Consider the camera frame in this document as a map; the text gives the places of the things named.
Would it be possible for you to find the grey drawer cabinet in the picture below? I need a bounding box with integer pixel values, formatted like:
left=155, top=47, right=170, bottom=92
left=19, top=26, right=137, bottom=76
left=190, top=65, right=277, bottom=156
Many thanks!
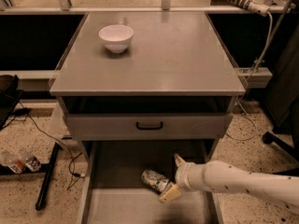
left=50, top=12, right=245, bottom=152

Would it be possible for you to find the open grey middle drawer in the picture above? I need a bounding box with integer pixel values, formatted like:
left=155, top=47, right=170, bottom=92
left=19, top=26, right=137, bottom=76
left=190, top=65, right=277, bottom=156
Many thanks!
left=77, top=140, right=224, bottom=224

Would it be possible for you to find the white ceramic bowl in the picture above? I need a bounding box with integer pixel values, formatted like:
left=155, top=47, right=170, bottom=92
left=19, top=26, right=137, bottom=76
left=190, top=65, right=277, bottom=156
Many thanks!
left=98, top=24, right=134, bottom=53

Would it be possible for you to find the white power strip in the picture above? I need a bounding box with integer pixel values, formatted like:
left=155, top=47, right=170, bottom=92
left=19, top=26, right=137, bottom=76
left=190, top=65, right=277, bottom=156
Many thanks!
left=225, top=0, right=270, bottom=16

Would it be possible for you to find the black office chair base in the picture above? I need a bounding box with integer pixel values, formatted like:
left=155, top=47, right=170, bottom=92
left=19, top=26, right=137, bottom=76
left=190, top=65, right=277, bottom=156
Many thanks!
left=261, top=109, right=299, bottom=175

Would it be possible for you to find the plastic bottle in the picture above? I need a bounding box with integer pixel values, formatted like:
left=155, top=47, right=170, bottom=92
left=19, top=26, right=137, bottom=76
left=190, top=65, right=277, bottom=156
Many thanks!
left=19, top=149, right=41, bottom=172
left=1, top=150, right=24, bottom=175

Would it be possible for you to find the black floor cable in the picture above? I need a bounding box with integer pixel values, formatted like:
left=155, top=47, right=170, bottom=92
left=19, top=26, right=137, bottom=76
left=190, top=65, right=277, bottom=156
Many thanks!
left=3, top=101, right=87, bottom=191

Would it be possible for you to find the black drawer handle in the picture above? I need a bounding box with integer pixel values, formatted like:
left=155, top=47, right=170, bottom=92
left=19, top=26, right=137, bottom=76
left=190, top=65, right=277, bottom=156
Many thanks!
left=135, top=121, right=164, bottom=131

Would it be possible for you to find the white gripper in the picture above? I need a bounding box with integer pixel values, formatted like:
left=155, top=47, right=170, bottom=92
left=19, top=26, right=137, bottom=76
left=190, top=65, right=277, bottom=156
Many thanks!
left=159, top=153, right=205, bottom=203

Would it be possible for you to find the white power cable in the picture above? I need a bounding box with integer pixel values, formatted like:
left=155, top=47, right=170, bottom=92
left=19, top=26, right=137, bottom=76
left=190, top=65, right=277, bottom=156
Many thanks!
left=225, top=12, right=274, bottom=142

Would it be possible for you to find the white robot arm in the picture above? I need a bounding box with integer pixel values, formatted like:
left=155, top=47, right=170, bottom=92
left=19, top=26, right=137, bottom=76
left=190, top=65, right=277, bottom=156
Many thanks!
left=157, top=154, right=299, bottom=214

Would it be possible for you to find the left plastic bottle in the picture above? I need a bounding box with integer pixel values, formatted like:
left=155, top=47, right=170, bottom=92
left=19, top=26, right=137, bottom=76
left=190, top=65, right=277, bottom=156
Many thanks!
left=1, top=150, right=24, bottom=175

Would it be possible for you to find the black stand base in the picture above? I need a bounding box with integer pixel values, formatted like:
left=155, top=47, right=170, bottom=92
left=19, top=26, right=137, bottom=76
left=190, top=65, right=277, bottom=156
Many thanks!
left=0, top=143, right=62, bottom=211

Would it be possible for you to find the right plastic bottle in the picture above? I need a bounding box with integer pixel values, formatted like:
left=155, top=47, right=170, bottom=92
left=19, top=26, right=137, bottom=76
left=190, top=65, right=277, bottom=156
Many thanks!
left=19, top=149, right=41, bottom=172

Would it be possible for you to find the grey top drawer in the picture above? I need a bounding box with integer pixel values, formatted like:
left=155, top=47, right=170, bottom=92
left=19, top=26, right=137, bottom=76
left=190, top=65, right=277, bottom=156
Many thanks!
left=64, top=113, right=233, bottom=141

